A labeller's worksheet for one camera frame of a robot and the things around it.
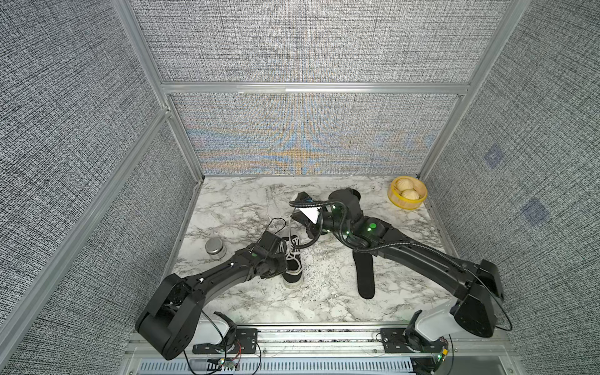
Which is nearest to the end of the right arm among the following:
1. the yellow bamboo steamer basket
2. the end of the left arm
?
the end of the left arm

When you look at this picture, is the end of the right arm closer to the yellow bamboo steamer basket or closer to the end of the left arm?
the end of the left arm

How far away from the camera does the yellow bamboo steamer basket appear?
106 centimetres
